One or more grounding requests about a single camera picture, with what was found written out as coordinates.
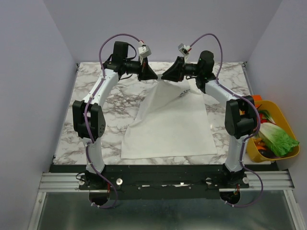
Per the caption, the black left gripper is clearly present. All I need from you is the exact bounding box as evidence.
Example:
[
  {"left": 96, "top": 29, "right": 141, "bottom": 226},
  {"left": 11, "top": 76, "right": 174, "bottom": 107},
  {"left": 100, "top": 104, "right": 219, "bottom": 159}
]
[{"left": 122, "top": 55, "right": 157, "bottom": 81}]

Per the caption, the white t-shirt with flower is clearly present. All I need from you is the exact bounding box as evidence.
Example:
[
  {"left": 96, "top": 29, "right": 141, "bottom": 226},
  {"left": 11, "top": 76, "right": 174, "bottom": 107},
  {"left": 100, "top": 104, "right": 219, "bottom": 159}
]
[{"left": 121, "top": 81, "right": 217, "bottom": 159}]

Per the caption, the round blue orange brooch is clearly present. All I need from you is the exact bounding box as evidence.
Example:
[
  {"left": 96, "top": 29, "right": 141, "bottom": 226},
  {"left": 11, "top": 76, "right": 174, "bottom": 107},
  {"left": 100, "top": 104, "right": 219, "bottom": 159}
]
[{"left": 157, "top": 75, "right": 163, "bottom": 81}]

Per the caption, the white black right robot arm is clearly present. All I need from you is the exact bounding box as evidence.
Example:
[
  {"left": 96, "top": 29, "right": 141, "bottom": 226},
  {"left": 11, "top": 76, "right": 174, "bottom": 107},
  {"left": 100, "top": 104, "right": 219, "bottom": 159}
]
[{"left": 160, "top": 50, "right": 259, "bottom": 188}]

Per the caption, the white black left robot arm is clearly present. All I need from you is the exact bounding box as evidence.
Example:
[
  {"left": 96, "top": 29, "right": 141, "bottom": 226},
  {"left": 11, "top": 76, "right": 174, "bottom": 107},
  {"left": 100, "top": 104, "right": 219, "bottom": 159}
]
[{"left": 72, "top": 40, "right": 162, "bottom": 191}]

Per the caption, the orange cardboard box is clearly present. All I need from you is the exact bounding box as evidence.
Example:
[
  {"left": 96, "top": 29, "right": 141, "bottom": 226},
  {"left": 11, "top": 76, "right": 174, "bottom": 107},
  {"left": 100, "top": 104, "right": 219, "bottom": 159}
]
[{"left": 252, "top": 95, "right": 262, "bottom": 101}]

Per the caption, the red tomato toy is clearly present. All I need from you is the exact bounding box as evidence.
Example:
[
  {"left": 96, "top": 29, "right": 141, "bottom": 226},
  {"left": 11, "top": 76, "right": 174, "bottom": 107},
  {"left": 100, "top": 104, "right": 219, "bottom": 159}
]
[{"left": 260, "top": 114, "right": 267, "bottom": 124}]

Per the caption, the green onion toy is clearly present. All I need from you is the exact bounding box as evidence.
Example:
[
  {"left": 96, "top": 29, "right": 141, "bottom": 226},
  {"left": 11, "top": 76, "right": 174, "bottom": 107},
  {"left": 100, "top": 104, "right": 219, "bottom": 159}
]
[{"left": 257, "top": 104, "right": 275, "bottom": 124}]

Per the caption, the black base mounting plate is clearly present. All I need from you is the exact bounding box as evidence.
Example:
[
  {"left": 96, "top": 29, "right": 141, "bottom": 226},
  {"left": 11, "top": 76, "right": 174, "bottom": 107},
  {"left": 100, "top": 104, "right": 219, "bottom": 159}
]
[{"left": 49, "top": 162, "right": 255, "bottom": 201}]

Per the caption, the yellow plastic bin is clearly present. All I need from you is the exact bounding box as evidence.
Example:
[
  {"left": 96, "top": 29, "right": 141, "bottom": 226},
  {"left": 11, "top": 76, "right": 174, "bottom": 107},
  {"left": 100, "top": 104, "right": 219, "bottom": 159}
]
[{"left": 247, "top": 100, "right": 299, "bottom": 163}]

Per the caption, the white cabbage toy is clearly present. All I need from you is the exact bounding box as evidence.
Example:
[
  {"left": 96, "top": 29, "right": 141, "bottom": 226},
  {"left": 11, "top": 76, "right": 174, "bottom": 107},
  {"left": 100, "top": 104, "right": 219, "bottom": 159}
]
[{"left": 259, "top": 123, "right": 279, "bottom": 141}]

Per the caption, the green lettuce toy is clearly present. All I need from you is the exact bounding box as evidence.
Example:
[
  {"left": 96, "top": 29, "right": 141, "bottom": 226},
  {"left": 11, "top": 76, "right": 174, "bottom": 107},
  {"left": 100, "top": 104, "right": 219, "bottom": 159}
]
[{"left": 270, "top": 127, "right": 299, "bottom": 157}]

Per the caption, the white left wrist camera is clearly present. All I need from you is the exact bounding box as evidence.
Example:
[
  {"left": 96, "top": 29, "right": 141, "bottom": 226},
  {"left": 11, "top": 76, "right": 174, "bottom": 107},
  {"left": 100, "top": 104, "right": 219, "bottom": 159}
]
[{"left": 138, "top": 40, "right": 152, "bottom": 59}]

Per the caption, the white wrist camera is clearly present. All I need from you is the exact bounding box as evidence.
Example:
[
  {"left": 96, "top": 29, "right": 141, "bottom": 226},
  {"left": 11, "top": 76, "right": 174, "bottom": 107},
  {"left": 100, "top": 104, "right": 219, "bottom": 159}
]
[
  {"left": 178, "top": 43, "right": 191, "bottom": 62},
  {"left": 138, "top": 40, "right": 152, "bottom": 59}
]

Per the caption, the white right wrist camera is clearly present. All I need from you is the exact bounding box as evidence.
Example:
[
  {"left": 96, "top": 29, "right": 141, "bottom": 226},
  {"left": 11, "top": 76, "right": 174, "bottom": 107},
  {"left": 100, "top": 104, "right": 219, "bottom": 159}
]
[{"left": 178, "top": 43, "right": 191, "bottom": 62}]

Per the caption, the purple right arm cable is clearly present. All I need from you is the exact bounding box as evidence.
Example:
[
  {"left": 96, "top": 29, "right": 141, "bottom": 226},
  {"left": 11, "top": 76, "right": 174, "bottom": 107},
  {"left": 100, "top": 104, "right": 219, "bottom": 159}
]
[{"left": 189, "top": 33, "right": 264, "bottom": 208}]

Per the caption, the aluminium frame rail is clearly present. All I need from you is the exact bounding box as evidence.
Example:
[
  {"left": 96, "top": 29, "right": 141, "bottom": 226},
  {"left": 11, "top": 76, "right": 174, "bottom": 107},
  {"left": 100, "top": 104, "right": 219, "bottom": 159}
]
[{"left": 27, "top": 172, "right": 80, "bottom": 230}]

